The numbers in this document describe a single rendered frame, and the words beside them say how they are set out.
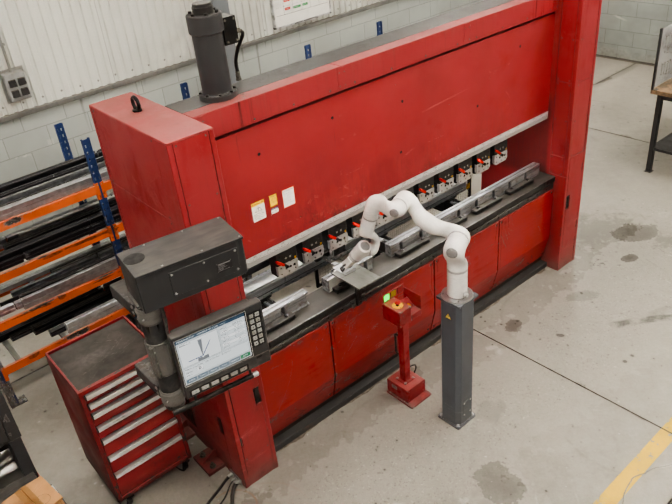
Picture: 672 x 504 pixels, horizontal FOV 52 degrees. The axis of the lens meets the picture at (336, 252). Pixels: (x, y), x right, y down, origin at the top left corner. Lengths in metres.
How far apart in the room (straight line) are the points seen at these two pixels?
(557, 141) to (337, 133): 2.23
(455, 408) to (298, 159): 1.91
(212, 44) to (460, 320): 2.08
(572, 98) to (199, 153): 3.16
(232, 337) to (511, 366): 2.55
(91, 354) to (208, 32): 1.94
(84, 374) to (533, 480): 2.68
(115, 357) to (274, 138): 1.53
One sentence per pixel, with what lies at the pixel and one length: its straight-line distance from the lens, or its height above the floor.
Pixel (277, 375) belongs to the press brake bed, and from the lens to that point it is 4.35.
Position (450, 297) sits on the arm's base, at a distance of 4.16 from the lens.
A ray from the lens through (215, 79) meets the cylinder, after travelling 3.62.
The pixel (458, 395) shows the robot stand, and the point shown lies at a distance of 4.59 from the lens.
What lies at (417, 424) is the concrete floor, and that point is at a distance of 4.80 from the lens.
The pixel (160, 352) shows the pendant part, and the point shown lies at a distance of 3.29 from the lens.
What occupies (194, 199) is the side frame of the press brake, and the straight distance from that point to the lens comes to 3.38.
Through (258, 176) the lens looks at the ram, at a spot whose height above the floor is 1.86.
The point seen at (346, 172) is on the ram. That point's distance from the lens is 4.22.
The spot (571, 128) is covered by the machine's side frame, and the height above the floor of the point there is 1.31.
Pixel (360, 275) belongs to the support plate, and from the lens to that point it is 4.41.
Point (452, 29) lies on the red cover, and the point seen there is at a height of 2.29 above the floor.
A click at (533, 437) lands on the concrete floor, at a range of 4.77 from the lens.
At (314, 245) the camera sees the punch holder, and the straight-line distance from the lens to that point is 4.23.
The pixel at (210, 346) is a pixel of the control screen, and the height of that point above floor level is 1.47.
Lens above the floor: 3.45
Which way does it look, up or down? 32 degrees down
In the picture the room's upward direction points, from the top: 6 degrees counter-clockwise
